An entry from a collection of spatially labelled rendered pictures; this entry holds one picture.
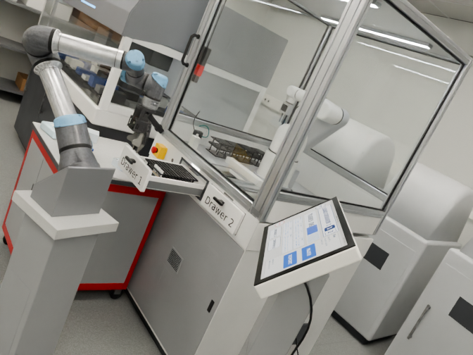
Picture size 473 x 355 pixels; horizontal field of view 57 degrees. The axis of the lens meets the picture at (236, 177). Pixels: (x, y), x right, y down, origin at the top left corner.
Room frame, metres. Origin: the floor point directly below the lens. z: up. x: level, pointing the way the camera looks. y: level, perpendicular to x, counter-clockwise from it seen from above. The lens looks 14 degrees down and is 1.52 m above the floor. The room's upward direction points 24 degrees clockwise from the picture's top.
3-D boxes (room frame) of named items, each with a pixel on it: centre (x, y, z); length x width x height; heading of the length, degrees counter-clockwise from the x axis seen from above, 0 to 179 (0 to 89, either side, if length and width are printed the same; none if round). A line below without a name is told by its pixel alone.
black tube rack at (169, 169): (2.07, 0.31, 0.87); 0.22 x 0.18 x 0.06; 133
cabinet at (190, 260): (2.45, -0.16, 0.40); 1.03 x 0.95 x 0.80; 43
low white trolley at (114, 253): (2.24, 0.72, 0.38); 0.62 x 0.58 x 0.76; 43
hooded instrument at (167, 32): (3.66, 1.14, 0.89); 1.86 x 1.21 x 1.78; 43
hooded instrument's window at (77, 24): (3.63, 1.14, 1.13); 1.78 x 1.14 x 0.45; 43
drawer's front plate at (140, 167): (1.93, 0.45, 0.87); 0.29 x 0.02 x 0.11; 43
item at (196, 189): (2.08, 0.30, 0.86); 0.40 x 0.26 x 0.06; 133
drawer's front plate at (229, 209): (1.92, 0.00, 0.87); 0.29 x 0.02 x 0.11; 43
